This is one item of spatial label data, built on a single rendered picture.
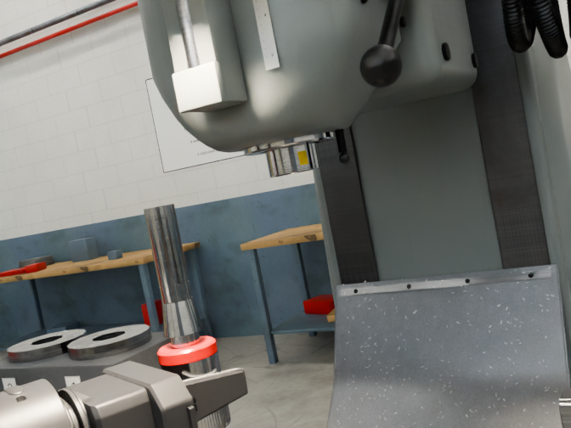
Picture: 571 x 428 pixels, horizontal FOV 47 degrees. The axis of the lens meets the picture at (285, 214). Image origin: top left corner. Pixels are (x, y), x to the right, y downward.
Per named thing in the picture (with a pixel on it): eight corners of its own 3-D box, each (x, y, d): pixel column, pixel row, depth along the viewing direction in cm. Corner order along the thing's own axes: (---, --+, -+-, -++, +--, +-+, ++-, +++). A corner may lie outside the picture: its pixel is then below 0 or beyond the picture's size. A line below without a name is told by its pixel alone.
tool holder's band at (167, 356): (224, 353, 52) (222, 340, 52) (165, 369, 50) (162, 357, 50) (208, 343, 56) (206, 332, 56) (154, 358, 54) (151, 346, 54)
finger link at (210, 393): (245, 399, 53) (176, 427, 49) (237, 360, 53) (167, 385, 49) (256, 402, 52) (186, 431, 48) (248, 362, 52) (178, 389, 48)
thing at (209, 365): (238, 425, 52) (224, 353, 52) (180, 445, 50) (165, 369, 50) (222, 410, 56) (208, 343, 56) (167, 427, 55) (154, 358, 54)
